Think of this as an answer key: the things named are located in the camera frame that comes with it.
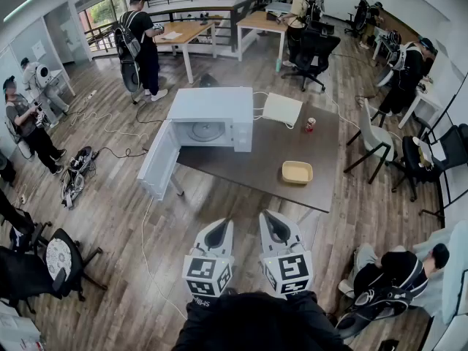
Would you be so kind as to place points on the white chair with black legs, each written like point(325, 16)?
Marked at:
point(373, 134)

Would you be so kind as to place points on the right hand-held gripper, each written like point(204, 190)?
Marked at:
point(289, 269)

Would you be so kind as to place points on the white flat box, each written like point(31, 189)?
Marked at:
point(282, 108)

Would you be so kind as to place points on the black mesh office chair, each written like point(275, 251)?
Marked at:
point(314, 55)

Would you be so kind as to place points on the person's right forearm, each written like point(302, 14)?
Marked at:
point(311, 303)

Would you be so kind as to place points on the black bag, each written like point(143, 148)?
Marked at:
point(209, 80)

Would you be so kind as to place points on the white power strip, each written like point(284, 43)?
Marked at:
point(91, 94)

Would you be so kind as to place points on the black and grey backpack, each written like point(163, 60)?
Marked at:
point(128, 38)

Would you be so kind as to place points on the white microwave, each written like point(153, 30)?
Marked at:
point(212, 102)

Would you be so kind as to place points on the wooden desk with white legs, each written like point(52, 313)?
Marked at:
point(186, 31)
point(261, 22)

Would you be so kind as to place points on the person's left forearm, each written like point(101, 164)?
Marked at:
point(199, 305)

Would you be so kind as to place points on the round patterned seat cushion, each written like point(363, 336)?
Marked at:
point(58, 258)

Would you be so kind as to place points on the person's black-clothed body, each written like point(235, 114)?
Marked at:
point(256, 324)

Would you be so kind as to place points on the small white table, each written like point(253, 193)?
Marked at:
point(60, 77)

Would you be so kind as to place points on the red soda can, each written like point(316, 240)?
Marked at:
point(310, 125)

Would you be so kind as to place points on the green bottle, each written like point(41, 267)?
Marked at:
point(278, 65)

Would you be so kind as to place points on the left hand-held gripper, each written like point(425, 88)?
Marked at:
point(204, 269)

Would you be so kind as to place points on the black swivel chair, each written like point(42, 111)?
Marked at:
point(22, 229)

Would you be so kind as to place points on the black chair holding papers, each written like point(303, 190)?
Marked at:
point(420, 159)

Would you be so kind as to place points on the yellow plastic bowl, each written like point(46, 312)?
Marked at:
point(297, 173)

